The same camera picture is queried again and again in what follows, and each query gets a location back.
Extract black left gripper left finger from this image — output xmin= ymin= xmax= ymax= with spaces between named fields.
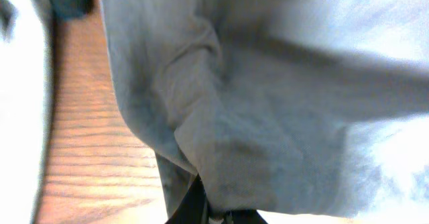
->
xmin=166 ymin=175 xmax=208 ymax=224

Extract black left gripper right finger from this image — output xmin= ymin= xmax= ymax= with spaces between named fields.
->
xmin=225 ymin=210 xmax=268 ymax=224

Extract grey shorts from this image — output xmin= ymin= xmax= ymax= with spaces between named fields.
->
xmin=101 ymin=0 xmax=428 ymax=223

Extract khaki folded shorts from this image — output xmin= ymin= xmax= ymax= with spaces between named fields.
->
xmin=1 ymin=0 xmax=54 ymax=223

